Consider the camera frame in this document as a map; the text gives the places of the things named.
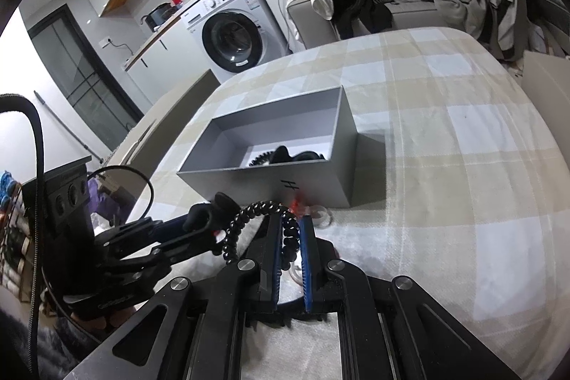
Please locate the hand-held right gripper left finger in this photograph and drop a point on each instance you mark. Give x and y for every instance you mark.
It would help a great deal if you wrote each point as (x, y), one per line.
(277, 268)

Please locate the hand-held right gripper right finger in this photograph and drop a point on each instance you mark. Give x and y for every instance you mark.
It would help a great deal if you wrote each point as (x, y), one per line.
(307, 268)

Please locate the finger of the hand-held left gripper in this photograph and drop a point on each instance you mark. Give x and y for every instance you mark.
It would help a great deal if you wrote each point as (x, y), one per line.
(151, 229)
(169, 253)

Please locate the black alligator hair clip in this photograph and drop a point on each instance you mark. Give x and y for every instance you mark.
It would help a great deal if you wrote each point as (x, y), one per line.
(209, 211)

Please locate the small red hair accessory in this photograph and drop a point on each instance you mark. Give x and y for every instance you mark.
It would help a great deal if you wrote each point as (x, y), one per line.
(297, 204)

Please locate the grey cardboard box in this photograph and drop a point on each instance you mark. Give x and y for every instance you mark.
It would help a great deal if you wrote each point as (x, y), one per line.
(249, 184)

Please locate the black claw hair clip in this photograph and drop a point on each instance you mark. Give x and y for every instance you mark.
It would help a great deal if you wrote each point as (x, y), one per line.
(262, 159)

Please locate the black hair band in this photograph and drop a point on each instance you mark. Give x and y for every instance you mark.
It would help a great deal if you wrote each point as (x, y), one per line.
(307, 156)

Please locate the person's left forearm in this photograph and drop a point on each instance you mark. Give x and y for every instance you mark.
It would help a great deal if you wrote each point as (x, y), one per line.
(62, 353)

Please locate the person's left hand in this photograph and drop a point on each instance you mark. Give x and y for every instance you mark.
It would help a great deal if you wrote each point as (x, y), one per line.
(95, 321)

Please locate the purple plastic bag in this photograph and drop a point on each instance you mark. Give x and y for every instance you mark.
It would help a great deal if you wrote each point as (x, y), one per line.
(111, 202)

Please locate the cluttered storage shelf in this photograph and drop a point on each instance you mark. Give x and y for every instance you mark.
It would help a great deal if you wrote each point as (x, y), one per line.
(13, 237)

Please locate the brown cardboard box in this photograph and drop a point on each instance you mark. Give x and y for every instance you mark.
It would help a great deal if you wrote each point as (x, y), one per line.
(173, 104)

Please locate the white kitchen counter cabinet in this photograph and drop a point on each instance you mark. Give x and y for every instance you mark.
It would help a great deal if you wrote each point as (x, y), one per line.
(151, 50)

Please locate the dark glass door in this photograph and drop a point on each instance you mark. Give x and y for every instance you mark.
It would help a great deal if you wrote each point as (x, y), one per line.
(75, 64)

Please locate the black rice cooker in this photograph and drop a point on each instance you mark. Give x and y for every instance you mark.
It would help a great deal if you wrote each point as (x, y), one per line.
(156, 16)

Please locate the white washing machine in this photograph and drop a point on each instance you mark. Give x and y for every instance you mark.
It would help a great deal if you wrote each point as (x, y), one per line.
(231, 6)

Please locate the black garment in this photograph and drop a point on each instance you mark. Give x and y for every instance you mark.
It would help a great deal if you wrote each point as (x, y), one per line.
(356, 1)

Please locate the beige sofa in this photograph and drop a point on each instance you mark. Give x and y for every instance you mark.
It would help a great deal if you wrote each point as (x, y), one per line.
(409, 12)

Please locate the pale cardboard box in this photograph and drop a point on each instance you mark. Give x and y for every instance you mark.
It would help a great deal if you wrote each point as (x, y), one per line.
(545, 77)

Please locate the kitchen wall socket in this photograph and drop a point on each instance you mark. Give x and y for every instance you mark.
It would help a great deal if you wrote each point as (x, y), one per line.
(107, 41)

